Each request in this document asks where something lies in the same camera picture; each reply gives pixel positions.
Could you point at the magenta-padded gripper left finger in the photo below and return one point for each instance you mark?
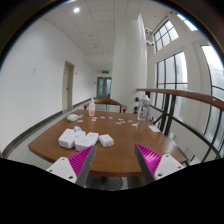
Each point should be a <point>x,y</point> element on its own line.
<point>61,168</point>

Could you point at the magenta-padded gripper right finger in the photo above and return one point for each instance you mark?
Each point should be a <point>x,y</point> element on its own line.
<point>166,165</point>

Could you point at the white charger block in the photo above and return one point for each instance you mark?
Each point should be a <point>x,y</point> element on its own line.
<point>106,140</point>

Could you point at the white power strip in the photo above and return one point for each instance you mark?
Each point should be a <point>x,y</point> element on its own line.
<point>87,141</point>
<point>80,135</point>
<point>66,139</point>

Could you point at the white paper card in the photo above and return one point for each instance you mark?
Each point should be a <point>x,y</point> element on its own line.
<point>154,128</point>

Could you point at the white computer mouse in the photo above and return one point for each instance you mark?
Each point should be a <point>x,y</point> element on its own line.
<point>73,117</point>

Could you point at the clear plastic bottle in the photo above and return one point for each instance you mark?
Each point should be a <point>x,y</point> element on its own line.
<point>143,110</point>

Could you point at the white bottle orange label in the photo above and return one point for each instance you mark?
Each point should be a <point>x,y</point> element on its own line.
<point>91,109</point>

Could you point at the wooden handrail black railing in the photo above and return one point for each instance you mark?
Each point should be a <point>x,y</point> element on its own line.
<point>186,94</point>

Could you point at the wooden chair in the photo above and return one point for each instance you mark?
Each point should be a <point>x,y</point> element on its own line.
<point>106,101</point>

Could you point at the tall black-framed window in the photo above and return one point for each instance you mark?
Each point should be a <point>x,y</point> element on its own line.
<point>171,83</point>

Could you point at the beige side door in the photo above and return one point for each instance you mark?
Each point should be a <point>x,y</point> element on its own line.
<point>68,86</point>

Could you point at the wide black-framed window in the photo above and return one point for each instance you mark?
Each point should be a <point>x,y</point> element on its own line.
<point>216,93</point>

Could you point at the grey double glass door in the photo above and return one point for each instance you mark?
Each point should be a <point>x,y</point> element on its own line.
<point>104,87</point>

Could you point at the green exit sign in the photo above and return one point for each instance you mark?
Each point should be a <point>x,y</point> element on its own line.
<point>105,71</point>

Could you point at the arched upper window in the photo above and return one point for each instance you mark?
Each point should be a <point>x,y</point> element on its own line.
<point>165,35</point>

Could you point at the round ceiling light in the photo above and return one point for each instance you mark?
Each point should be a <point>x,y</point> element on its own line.
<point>76,10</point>

